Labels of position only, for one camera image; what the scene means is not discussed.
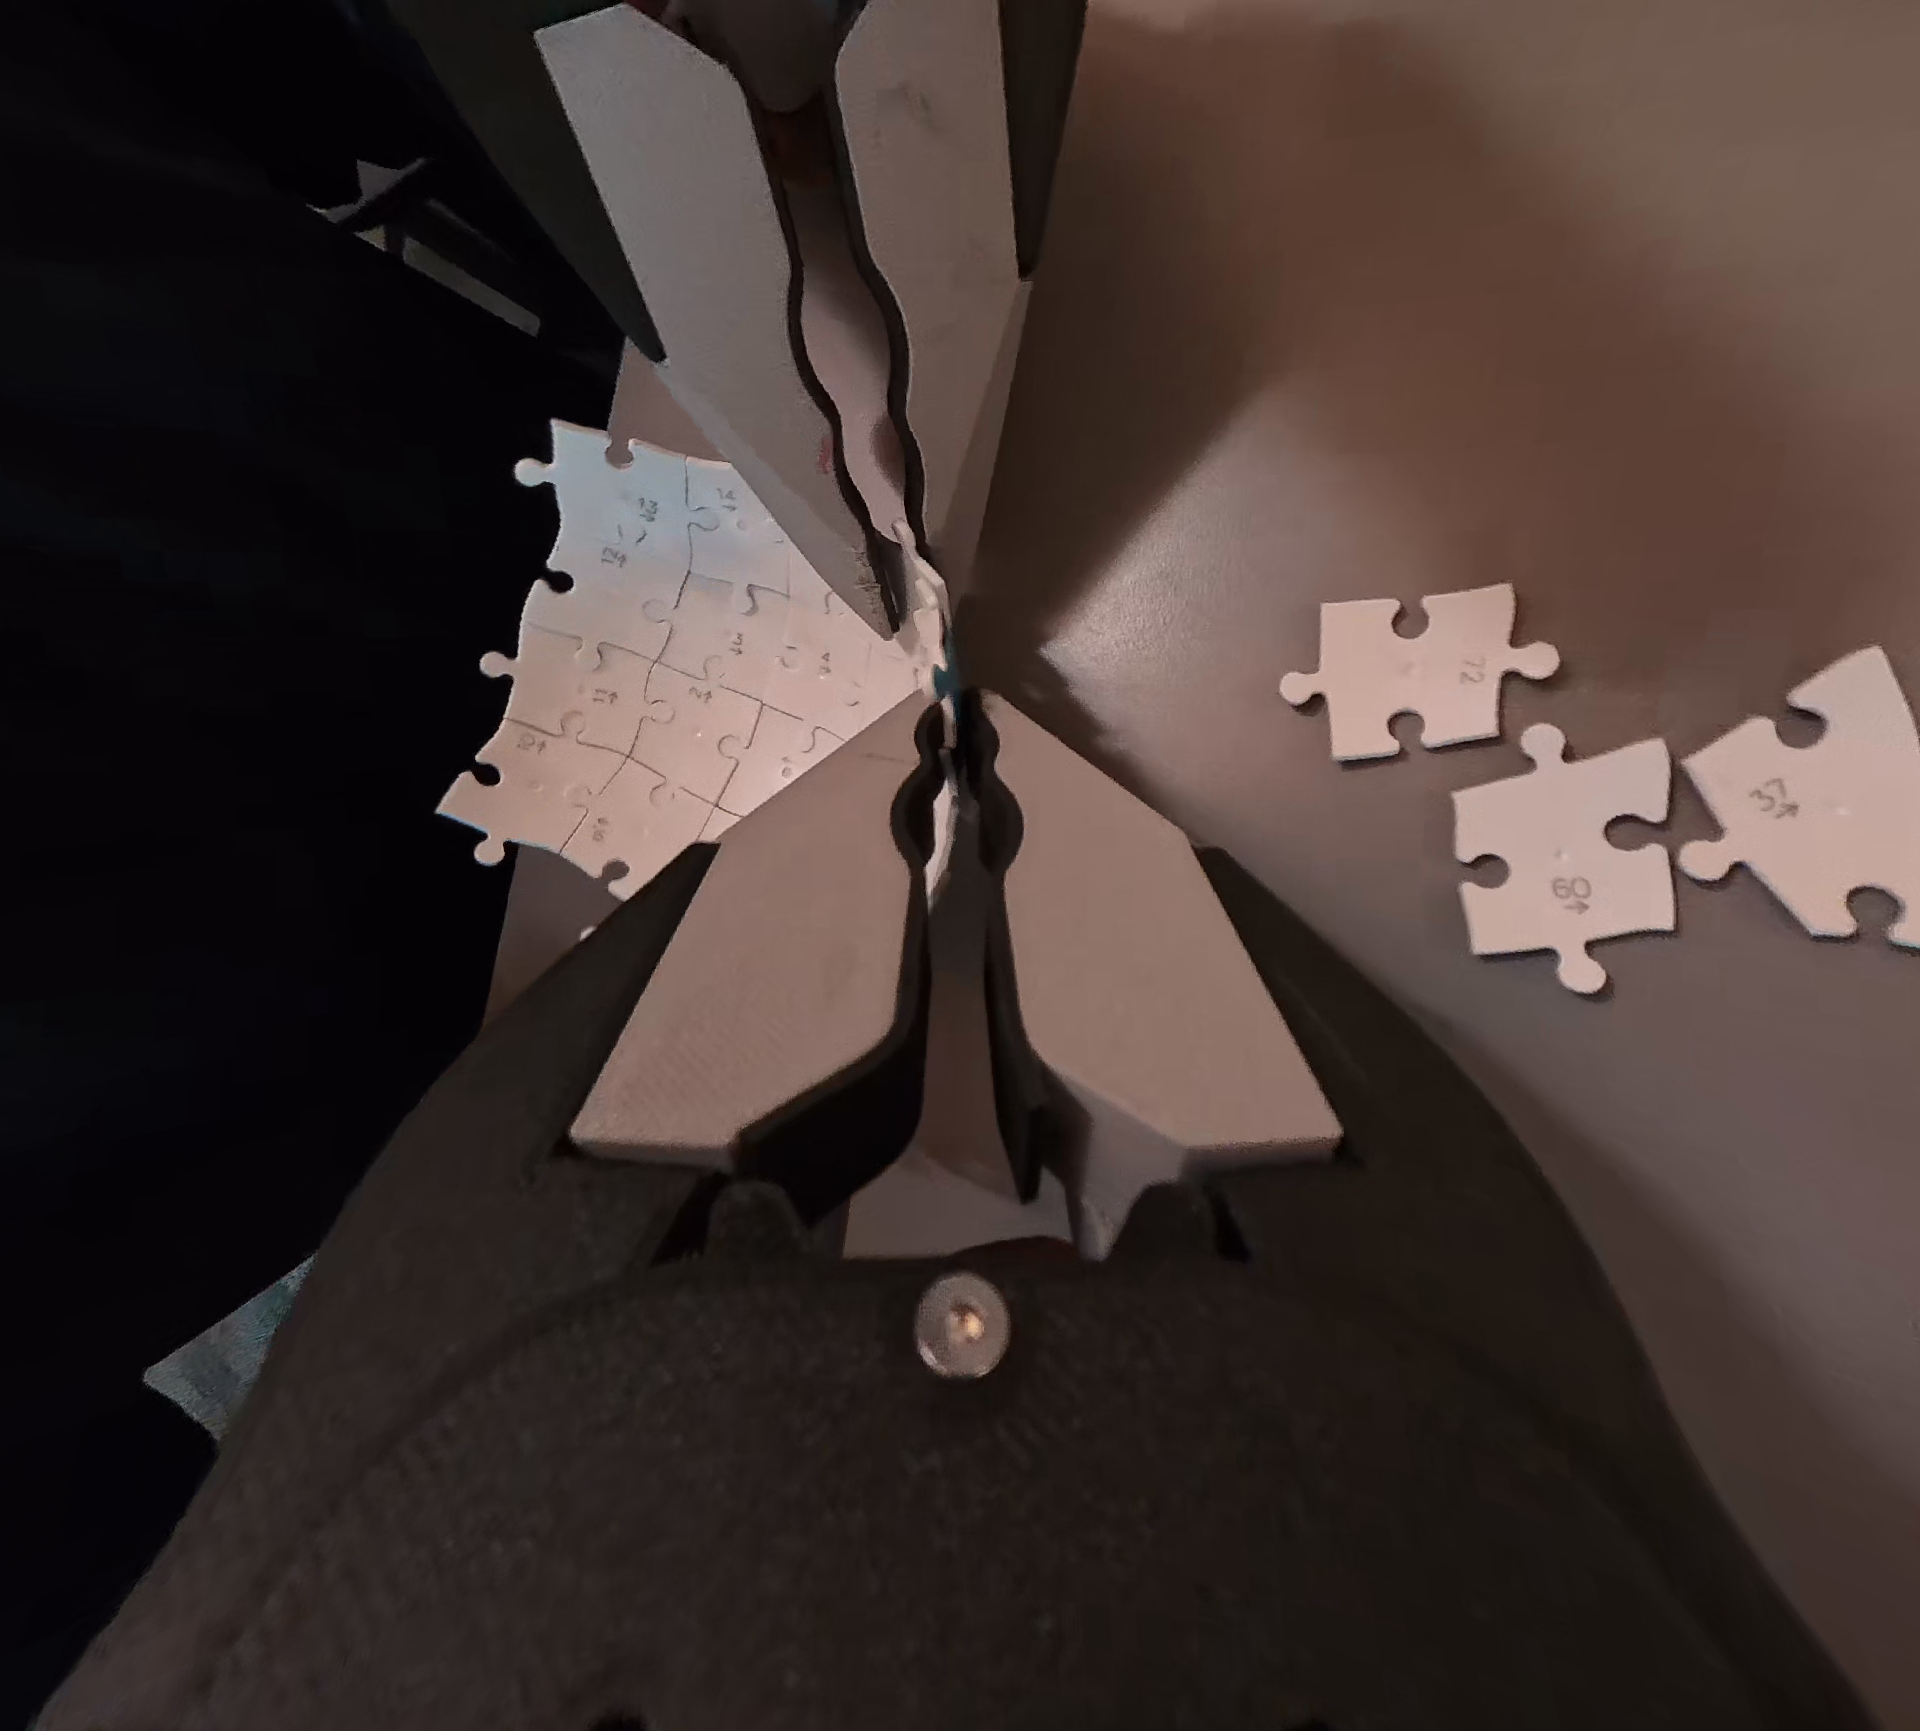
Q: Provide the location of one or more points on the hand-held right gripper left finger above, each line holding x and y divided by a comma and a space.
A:
780, 995

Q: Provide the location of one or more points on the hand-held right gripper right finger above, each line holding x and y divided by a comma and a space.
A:
1140, 995

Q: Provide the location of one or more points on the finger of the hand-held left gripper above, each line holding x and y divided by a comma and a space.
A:
944, 172
674, 200

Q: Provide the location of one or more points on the partly built puzzle ball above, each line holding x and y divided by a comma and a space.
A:
674, 680

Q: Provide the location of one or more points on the white puzzle piece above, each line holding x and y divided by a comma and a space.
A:
932, 604
1426, 672
1813, 801
1561, 860

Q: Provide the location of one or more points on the person's dark-clothed torso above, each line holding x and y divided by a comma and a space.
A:
226, 860

